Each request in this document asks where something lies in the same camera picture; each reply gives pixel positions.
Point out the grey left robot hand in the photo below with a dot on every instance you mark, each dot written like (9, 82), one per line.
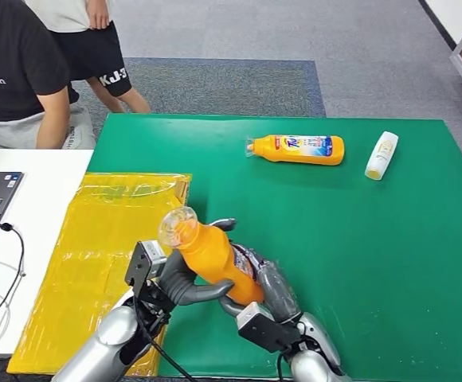
(175, 284)

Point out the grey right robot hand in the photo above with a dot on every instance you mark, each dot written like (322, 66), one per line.
(274, 290)

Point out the person's hand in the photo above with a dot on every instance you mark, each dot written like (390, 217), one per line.
(98, 13)

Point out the orange detergent bottle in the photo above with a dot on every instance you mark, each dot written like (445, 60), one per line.
(295, 150)
(211, 258)

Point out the person's forearm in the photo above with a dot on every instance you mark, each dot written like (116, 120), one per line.
(54, 118)

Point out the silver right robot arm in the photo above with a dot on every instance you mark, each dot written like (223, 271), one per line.
(314, 364)

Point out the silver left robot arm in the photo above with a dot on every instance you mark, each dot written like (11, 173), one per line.
(104, 343)

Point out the small white bottle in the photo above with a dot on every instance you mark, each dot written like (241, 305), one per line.
(382, 155)

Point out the standing person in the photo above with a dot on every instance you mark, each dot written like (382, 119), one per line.
(87, 53)

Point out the yellow plastic sheet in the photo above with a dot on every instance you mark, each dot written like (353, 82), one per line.
(95, 237)

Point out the seated person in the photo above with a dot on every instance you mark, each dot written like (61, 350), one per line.
(11, 53)

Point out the green table mat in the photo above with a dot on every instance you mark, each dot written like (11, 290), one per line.
(374, 263)

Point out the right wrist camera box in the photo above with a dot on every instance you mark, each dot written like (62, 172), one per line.
(262, 329)

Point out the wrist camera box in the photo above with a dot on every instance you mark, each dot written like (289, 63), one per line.
(143, 263)
(262, 329)

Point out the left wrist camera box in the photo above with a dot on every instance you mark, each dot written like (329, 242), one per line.
(143, 263)

